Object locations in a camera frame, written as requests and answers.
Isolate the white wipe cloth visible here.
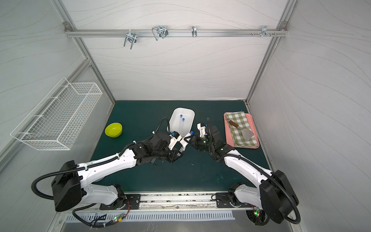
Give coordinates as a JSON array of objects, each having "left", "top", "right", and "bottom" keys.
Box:
[{"left": 180, "top": 136, "right": 188, "bottom": 153}]

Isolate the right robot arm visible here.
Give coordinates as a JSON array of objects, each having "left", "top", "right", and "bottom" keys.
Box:
[{"left": 180, "top": 121, "right": 301, "bottom": 224}]

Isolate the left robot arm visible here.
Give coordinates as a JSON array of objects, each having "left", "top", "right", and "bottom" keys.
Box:
[{"left": 31, "top": 130, "right": 187, "bottom": 228}]

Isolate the white rectangular tray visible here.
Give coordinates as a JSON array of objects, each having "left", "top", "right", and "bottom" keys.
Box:
[{"left": 170, "top": 108, "right": 195, "bottom": 137}]

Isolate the pink tray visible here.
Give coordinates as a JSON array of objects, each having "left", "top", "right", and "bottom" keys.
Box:
[{"left": 223, "top": 112, "right": 260, "bottom": 149}]

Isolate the green table mat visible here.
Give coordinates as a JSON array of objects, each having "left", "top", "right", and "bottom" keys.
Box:
[{"left": 92, "top": 101, "right": 251, "bottom": 192}]

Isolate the green checkered cloth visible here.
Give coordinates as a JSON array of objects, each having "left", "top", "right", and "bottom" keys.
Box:
[{"left": 225, "top": 111, "right": 259, "bottom": 147}]

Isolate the green bowl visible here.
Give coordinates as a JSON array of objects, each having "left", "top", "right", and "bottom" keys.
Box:
[{"left": 104, "top": 122, "right": 123, "bottom": 138}]

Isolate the white vent strip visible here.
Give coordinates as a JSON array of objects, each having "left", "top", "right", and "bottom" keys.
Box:
[{"left": 77, "top": 210, "right": 235, "bottom": 223}]

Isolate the metal hook clamp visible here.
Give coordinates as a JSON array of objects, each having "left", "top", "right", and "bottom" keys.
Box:
[
  {"left": 151, "top": 26, "right": 169, "bottom": 41},
  {"left": 191, "top": 26, "right": 197, "bottom": 38},
  {"left": 251, "top": 26, "right": 276, "bottom": 38},
  {"left": 124, "top": 31, "right": 137, "bottom": 49}
]

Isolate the metal spatula wooden handle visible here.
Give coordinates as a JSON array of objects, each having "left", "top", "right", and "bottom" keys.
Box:
[{"left": 227, "top": 119, "right": 254, "bottom": 141}]

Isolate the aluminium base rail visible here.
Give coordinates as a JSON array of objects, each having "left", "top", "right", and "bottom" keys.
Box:
[{"left": 57, "top": 189, "right": 297, "bottom": 214}]

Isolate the white wire basket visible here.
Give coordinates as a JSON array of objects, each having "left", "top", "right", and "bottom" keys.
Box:
[{"left": 10, "top": 77, "right": 102, "bottom": 151}]

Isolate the aluminium top rail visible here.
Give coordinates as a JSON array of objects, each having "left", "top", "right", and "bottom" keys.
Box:
[{"left": 65, "top": 28, "right": 288, "bottom": 38}]

